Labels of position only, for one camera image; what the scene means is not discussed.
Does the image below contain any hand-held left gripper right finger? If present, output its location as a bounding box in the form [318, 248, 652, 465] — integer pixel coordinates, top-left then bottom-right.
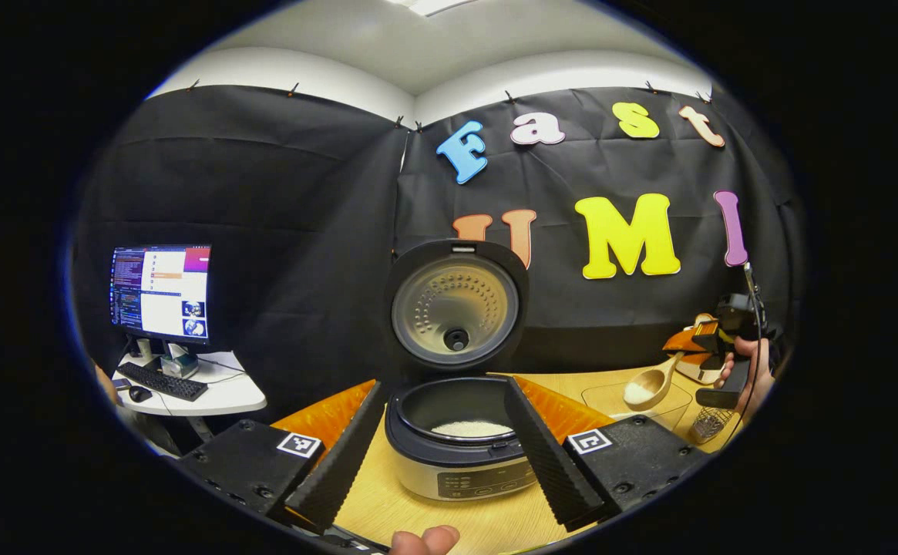
[504, 376, 708, 533]

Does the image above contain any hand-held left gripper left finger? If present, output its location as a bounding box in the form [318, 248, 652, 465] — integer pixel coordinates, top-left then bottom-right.
[179, 379, 388, 534]

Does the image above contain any wooden spoon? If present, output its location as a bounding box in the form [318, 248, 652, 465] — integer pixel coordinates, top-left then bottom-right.
[623, 351, 684, 412]

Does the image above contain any wire chopstick holder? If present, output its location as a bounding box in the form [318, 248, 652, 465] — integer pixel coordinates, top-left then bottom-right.
[688, 406, 733, 446]

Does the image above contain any white rice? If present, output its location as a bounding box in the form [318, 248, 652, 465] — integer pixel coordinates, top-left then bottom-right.
[431, 420, 513, 439]

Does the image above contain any clear plastic rice container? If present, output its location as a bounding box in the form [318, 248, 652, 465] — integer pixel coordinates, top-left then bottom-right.
[581, 382, 694, 432]

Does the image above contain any silver black rice cooker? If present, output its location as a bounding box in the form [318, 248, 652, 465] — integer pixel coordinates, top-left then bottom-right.
[383, 239, 543, 503]

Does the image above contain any white side table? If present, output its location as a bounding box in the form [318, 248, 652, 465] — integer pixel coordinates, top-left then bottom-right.
[109, 351, 268, 444]

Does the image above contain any small green box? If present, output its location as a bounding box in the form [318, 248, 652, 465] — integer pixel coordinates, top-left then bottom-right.
[160, 343, 201, 380]

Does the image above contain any black keyboard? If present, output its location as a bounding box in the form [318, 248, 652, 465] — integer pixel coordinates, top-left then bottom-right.
[116, 361, 209, 402]

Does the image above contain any black backdrop cloth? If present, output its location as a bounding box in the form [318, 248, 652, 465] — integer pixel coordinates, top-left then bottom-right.
[71, 81, 804, 421]

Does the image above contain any computer monitor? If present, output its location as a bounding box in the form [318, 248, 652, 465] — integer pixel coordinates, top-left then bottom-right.
[109, 245, 212, 345]

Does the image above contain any ceiling light panel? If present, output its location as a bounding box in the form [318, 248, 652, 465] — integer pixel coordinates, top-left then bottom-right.
[387, 0, 480, 16]

